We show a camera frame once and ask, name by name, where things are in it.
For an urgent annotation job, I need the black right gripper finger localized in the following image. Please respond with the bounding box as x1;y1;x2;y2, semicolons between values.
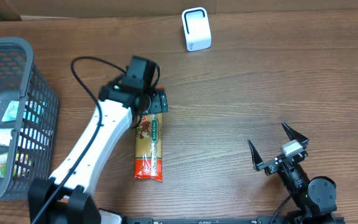
282;121;309;146
247;139;264;170

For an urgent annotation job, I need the orange San Remo pasta packet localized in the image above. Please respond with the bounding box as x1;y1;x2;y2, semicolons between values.
133;86;166;183

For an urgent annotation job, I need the teal snack bar packet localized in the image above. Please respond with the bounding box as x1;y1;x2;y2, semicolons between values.
1;100;48;124

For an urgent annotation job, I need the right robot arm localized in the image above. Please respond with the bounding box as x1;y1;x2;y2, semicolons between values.
247;122;344;223

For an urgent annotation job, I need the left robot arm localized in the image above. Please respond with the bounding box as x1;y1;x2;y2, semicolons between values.
28;56;168;224

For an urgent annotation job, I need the white barcode scanner stand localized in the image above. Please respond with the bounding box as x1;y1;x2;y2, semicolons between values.
181;7;212;52

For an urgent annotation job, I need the grey plastic mesh basket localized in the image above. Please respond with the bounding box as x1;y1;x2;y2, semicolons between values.
0;37;60;201

